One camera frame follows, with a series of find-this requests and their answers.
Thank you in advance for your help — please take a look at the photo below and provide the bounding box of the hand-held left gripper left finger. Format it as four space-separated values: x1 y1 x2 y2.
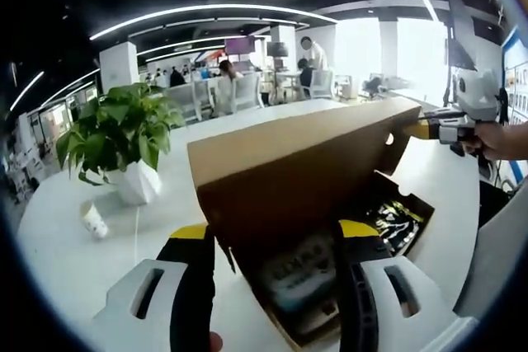
92 223 219 352

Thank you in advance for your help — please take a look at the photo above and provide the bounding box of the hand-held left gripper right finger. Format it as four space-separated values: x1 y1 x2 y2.
332 219 467 352

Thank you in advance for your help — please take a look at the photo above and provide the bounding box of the silver green foil pouch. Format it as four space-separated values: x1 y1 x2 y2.
365 201 422 256

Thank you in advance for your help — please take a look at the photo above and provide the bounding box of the brown cardboard shoe box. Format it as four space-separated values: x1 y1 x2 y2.
186 96 436 351

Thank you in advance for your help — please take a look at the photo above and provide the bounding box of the person's right hand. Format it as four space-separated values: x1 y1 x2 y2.
460 123 516 162

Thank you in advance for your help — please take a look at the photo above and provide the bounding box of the large black display screen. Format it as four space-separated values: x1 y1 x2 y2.
443 0 479 71

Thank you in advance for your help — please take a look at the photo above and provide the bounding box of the white paper cup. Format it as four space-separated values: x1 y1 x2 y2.
79 199 109 240

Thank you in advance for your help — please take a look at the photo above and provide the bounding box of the grey mesh office chair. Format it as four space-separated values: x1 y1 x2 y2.
451 186 528 320

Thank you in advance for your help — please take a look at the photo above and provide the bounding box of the green potted plant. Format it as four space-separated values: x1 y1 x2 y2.
55 82 186 207

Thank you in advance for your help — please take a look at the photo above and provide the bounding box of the row of white office chairs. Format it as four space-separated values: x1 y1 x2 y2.
164 69 335 120

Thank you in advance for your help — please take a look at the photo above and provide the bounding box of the white square pillar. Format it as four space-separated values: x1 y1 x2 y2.
100 41 140 89

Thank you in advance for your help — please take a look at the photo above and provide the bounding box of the curved ceiling light strip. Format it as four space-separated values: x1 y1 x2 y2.
89 3 339 42

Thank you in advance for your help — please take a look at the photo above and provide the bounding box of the blue white wall poster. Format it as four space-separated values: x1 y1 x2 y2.
501 26 528 122

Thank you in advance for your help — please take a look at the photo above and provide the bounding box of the purple wall screen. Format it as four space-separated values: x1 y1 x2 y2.
224 36 257 55

